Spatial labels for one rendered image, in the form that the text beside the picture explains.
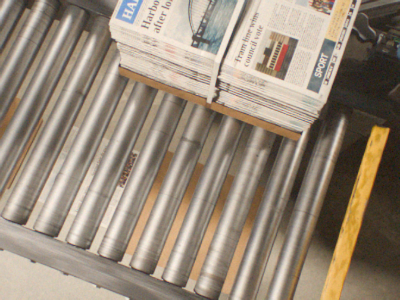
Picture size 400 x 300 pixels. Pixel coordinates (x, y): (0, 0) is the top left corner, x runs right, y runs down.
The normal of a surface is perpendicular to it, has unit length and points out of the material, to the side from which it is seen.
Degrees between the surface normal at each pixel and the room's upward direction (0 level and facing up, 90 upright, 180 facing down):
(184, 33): 3
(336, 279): 0
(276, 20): 2
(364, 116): 90
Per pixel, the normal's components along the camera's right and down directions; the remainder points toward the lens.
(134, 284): 0.04, -0.25
